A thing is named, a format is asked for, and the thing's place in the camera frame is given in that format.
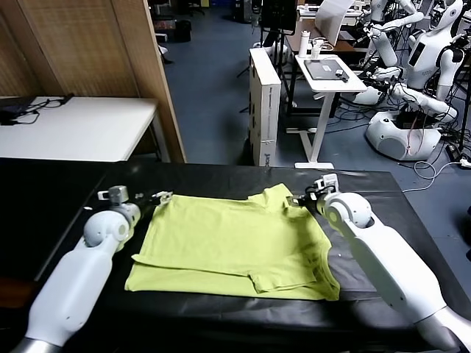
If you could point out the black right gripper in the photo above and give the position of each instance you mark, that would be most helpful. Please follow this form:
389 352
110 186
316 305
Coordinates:
307 201

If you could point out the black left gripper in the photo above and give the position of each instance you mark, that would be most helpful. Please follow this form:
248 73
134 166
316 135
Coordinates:
146 204

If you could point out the yellow-green t-shirt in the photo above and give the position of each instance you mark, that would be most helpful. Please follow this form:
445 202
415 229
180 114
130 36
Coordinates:
228 239

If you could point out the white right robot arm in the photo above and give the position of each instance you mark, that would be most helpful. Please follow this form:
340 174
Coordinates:
386 264

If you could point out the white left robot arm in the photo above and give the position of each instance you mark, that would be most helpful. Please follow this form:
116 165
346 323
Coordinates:
73 279

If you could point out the black table cover sheet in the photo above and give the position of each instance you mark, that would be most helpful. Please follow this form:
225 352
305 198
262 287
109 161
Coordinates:
221 176

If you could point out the tall white cardboard box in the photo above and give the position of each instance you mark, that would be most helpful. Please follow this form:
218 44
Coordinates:
270 121

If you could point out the white standing desk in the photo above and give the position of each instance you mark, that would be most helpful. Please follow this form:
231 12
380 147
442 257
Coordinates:
324 110

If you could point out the white table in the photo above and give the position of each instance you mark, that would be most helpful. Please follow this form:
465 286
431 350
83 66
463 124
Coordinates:
92 128

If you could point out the grey closed laptop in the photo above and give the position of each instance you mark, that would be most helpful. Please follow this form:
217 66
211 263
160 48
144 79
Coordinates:
322 71

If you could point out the small black device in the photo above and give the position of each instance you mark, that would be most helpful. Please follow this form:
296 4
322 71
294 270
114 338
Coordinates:
342 75

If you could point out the white bottle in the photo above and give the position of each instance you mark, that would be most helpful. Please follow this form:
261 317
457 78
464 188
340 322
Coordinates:
303 45

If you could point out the brown wooden desk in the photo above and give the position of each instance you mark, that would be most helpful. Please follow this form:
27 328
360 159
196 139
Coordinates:
346 47

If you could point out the wooden partition screen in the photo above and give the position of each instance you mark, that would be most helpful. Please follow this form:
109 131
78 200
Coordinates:
92 48

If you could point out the black bin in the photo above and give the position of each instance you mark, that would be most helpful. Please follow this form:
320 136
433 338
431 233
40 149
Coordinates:
183 32

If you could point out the black power strip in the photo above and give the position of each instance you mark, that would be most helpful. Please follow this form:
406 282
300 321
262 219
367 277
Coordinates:
453 152

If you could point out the black power adapter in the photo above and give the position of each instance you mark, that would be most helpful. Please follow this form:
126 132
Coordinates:
9 122

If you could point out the flat black device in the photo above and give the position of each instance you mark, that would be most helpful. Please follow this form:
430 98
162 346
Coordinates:
13 107

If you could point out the white curved sheet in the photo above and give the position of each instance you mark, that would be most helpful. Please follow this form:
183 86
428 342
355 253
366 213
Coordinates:
331 21

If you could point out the black panel on stand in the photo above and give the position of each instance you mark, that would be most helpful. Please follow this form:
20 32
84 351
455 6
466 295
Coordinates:
277 16

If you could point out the black tripod stand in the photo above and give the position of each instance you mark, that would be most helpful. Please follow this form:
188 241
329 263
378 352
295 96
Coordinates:
464 120

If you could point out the white humanoid robot with base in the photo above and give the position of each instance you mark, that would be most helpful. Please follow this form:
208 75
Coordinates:
423 62

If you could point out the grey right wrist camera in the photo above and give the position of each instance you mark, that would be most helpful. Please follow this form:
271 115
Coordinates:
327 182

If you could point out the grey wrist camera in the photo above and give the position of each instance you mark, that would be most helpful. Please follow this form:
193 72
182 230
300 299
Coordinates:
117 194
327 182

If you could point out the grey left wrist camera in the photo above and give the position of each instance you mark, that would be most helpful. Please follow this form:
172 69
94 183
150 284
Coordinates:
117 194

